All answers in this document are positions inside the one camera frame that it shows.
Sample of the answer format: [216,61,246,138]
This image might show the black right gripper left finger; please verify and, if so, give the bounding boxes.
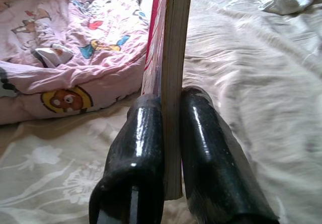
[89,95,166,224]

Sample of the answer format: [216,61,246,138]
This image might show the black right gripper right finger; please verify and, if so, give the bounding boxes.
[181,85,280,224]

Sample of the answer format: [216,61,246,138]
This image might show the colourful pink book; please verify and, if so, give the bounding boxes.
[140,0,194,201]

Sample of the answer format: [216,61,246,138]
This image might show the beige floral bedspread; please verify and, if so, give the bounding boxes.
[0,0,322,224]

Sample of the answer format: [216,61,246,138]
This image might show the pink cartoon print duvet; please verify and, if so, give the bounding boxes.
[0,0,154,126]

